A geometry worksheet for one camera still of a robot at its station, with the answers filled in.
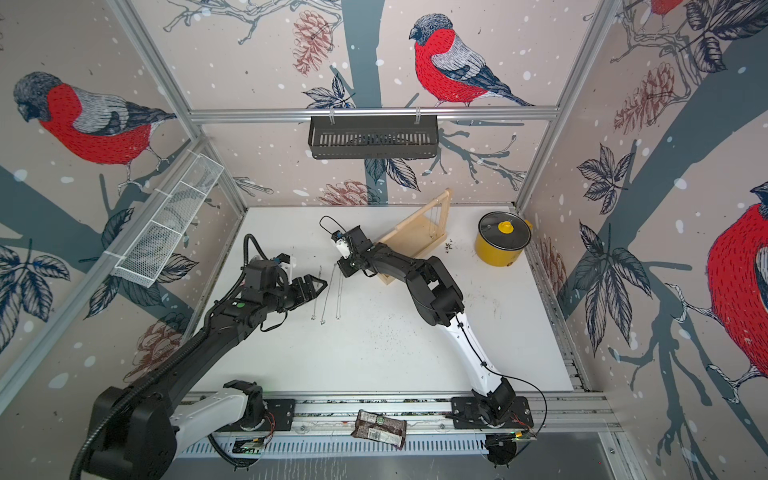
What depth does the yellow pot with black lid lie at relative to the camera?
971 mm

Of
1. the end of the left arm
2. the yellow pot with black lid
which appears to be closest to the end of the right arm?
the end of the left arm

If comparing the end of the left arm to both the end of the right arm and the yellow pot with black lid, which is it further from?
the yellow pot with black lid
